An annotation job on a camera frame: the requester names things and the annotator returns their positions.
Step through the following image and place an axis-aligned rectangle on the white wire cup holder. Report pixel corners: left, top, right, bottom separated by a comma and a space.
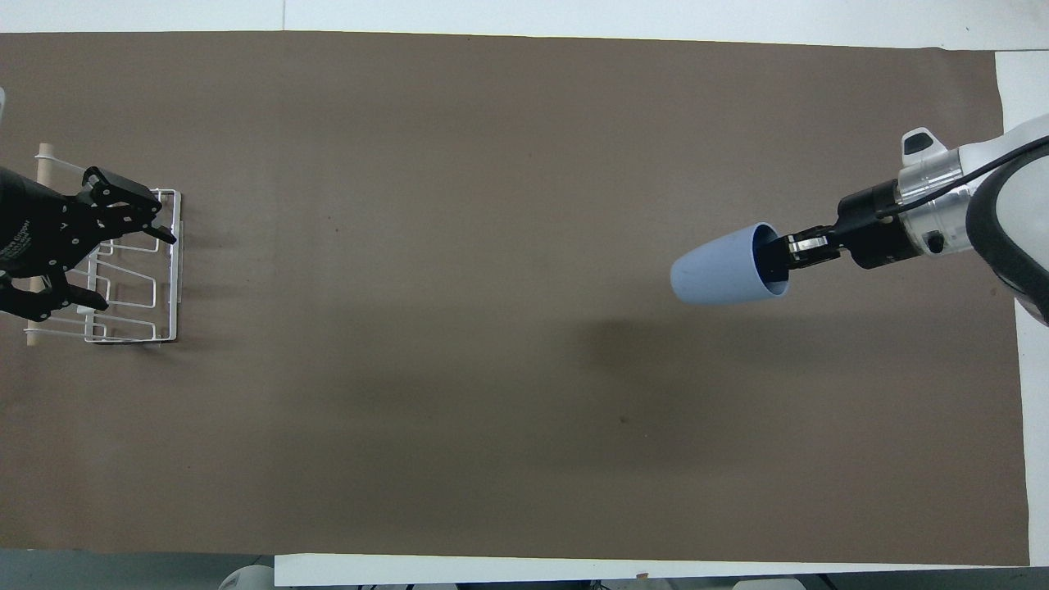
24, 143, 184, 350

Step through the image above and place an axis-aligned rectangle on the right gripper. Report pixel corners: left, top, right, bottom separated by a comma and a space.
824, 180, 924, 270

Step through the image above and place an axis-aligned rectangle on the light blue cup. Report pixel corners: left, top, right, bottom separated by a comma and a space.
670, 222, 792, 308

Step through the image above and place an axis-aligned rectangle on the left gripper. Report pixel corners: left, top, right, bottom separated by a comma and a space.
0, 166, 178, 323

